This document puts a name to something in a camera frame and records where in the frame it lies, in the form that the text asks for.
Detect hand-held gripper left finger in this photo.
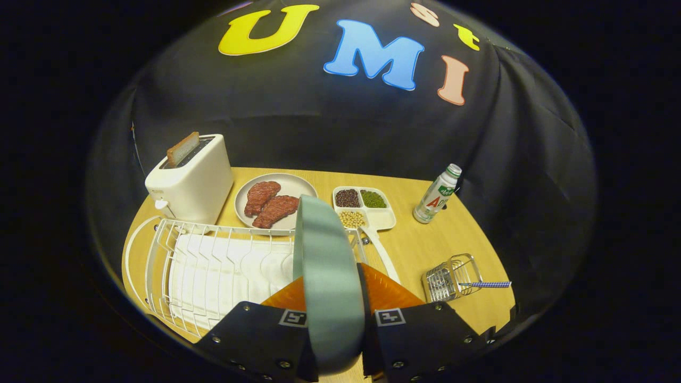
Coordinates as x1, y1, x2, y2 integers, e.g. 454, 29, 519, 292
194, 277, 320, 381

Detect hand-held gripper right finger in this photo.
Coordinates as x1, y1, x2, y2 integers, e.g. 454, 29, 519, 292
358, 263, 493, 381

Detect metal wire basket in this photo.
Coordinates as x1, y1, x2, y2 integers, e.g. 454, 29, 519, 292
422, 253, 484, 303

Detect white wire dish rack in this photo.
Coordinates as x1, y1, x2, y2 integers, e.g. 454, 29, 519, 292
122, 215, 369, 341

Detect pale green plate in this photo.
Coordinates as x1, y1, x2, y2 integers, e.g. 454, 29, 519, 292
293, 195, 368, 376

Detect beige plate with steaks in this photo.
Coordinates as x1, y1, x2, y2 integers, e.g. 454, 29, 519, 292
235, 173, 318, 236

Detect white compartment tray with beans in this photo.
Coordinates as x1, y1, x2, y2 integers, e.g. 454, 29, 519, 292
333, 186, 401, 285

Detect red raw steak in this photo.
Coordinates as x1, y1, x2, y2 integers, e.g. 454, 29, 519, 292
244, 181, 281, 218
252, 195, 300, 229

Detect white green drink bottle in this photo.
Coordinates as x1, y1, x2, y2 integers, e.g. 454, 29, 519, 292
413, 163, 462, 224

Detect white toaster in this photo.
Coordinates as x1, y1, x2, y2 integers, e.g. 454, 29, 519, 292
145, 134, 235, 225

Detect toast slice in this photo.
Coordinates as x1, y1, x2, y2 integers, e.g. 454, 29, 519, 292
167, 131, 201, 168

